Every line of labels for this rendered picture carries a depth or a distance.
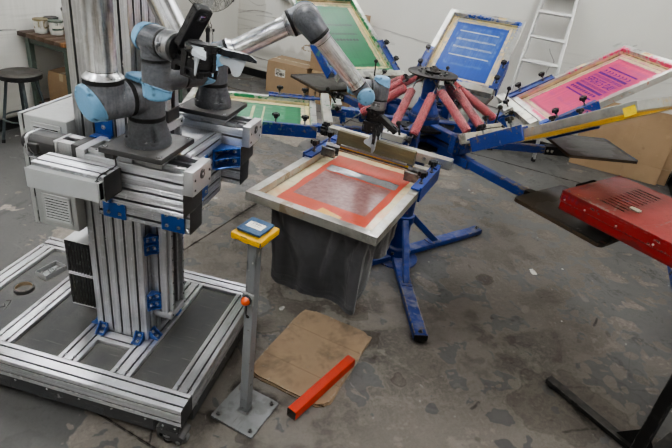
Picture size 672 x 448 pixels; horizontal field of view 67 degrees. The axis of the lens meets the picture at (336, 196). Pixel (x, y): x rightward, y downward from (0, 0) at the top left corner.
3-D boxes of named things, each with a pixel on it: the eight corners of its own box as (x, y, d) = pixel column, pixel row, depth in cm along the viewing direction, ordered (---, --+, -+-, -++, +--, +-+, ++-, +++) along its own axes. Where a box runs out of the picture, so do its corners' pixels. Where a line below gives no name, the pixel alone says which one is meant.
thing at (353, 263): (353, 318, 216) (368, 231, 197) (264, 280, 232) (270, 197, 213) (356, 314, 218) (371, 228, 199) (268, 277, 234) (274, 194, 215)
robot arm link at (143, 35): (156, 51, 137) (154, 18, 134) (181, 61, 132) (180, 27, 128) (129, 53, 132) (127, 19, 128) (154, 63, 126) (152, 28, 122)
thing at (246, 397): (251, 439, 217) (264, 251, 174) (210, 416, 225) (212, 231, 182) (279, 404, 235) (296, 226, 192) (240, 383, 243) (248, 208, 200)
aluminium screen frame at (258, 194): (375, 246, 187) (377, 238, 185) (244, 199, 208) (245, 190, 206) (436, 177, 252) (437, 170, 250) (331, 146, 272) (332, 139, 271)
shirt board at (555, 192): (642, 241, 235) (649, 226, 232) (594, 261, 214) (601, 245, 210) (441, 139, 331) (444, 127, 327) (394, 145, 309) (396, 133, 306)
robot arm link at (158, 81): (189, 98, 140) (188, 58, 135) (153, 105, 132) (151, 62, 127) (171, 91, 144) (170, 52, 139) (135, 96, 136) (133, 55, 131)
